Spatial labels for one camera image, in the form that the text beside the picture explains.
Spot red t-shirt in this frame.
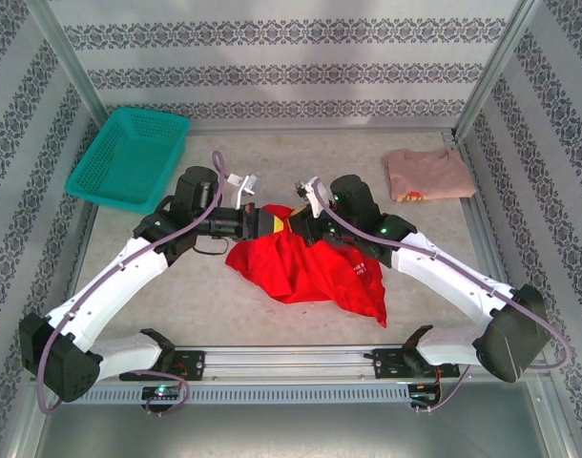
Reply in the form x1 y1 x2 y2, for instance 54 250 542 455
224 203 388 329

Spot teal plastic mesh basket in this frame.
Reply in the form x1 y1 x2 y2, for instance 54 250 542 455
64 107 192 216

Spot pink folded t-shirt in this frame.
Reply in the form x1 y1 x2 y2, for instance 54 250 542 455
384 148 478 203

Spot aluminium table edge bar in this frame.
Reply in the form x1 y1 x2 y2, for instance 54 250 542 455
441 131 530 344
188 124 459 139

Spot grey sheet metal panel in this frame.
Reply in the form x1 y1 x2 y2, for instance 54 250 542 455
31 381 573 458

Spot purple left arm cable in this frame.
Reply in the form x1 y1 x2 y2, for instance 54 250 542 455
36 150 227 417

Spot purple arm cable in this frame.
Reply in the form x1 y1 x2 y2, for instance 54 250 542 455
312 185 573 414
36 150 227 417

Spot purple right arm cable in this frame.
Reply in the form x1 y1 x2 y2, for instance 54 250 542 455
312 185 573 414

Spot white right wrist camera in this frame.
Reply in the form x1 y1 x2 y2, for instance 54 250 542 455
294 176 331 219

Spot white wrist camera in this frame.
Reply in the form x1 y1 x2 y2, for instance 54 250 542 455
223 172 262 210
294 176 331 219

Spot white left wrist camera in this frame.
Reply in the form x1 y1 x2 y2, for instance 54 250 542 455
223 172 262 210

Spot thin black left gripper cable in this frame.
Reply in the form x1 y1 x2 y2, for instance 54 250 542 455
194 237 231 258

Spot long aluminium mounting rail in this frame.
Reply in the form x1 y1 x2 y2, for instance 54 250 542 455
31 343 545 384

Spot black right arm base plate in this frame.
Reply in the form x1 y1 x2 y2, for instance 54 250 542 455
372 346 461 381

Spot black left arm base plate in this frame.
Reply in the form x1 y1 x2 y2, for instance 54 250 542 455
119 349 206 383

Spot grey slotted cable duct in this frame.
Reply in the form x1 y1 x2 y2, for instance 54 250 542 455
50 384 443 406

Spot aluminium frame post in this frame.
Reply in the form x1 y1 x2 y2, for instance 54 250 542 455
450 0 550 142
26 0 112 135

